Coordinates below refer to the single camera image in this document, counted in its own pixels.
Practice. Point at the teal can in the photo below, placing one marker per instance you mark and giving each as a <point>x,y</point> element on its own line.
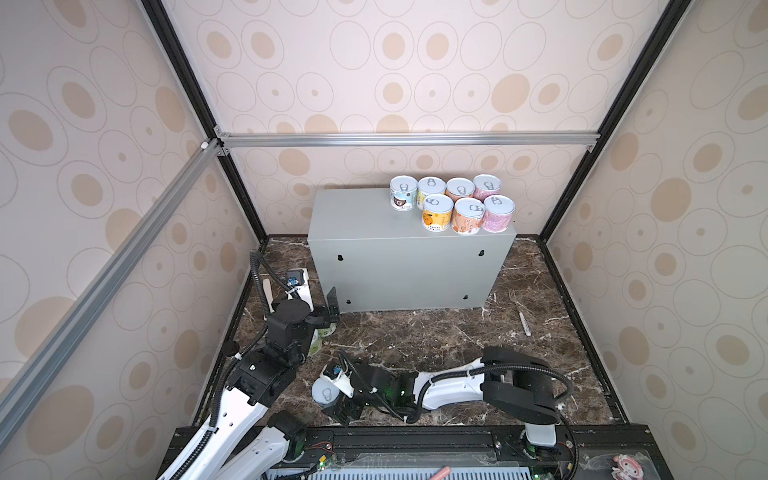
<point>324,392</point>
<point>403,192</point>

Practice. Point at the brown orange can front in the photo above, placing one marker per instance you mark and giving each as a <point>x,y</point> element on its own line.
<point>467,216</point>

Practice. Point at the black base frame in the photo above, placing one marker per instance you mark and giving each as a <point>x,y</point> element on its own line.
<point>472,452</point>

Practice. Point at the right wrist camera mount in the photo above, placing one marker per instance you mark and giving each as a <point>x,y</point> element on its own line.
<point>341,378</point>

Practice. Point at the pink marker pen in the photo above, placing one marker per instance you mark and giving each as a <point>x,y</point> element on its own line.
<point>442,474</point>

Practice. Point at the left diagonal aluminium rail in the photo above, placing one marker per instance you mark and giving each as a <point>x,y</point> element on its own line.
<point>48,360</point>

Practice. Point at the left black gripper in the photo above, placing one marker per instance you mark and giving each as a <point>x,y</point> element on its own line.
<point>326,316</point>

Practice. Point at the wooden spatula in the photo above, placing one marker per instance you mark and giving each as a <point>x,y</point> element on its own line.
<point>266,285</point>

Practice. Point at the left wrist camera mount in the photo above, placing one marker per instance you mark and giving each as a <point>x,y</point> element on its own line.
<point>297,281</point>

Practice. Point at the horizontal aluminium rail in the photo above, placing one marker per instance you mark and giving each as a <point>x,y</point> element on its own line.
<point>418,139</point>

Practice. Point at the green can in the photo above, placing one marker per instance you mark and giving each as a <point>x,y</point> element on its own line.
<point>325,332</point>
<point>315,346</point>

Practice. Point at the brown orange can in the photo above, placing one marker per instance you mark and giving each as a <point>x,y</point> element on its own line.
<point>467,216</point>
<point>459,187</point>

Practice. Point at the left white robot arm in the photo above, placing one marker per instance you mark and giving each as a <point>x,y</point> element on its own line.
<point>267,368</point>

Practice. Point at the white handled fork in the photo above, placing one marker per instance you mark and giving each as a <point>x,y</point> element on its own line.
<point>525,324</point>

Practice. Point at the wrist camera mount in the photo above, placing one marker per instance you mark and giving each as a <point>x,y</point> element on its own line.
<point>341,378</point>
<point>297,281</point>

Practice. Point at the pink can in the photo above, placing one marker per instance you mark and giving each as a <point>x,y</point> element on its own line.
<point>499,210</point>
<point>486,185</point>

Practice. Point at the grey metal cabinet box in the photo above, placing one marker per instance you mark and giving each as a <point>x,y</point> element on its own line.
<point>374,258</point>

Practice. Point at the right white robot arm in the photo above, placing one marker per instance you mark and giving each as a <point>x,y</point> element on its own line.
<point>521,386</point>

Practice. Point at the yellow can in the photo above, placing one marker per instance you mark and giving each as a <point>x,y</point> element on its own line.
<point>437,212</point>
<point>429,186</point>

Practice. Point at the pink toy figure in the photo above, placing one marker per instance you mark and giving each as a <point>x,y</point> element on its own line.
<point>626,468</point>

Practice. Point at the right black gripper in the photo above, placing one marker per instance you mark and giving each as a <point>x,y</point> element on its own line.
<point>343,408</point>

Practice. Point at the small dark glass bottle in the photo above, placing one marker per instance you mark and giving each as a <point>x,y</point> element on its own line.
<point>231,349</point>

